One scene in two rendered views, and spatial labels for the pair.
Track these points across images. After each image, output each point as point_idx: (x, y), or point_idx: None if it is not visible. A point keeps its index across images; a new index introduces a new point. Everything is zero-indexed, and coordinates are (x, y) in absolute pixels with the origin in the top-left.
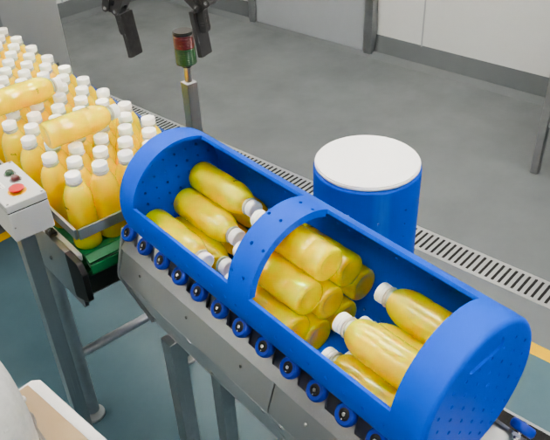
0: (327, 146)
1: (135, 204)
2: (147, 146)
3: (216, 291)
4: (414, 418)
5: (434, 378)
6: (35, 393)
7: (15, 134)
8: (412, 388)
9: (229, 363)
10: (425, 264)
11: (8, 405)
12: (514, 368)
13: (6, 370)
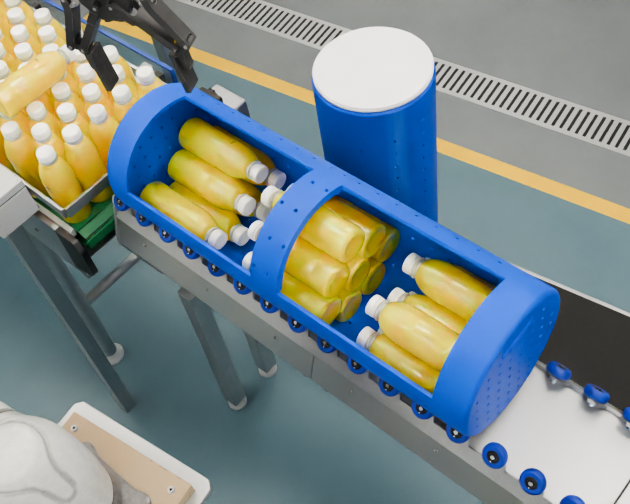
0: (324, 51)
1: (129, 188)
2: (127, 121)
3: (240, 280)
4: (454, 406)
5: (469, 372)
6: (84, 419)
7: None
8: (450, 380)
9: (262, 334)
10: (450, 242)
11: (81, 467)
12: (545, 327)
13: (69, 434)
